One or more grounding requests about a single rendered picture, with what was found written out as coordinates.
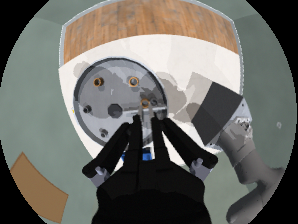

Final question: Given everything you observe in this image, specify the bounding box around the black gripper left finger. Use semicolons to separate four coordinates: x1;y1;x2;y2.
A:
82;105;144;195

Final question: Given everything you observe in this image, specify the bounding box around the blue plastic crate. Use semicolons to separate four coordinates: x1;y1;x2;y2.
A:
121;147;152;161

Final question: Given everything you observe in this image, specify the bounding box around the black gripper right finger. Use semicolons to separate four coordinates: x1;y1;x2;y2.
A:
148;104;218;193

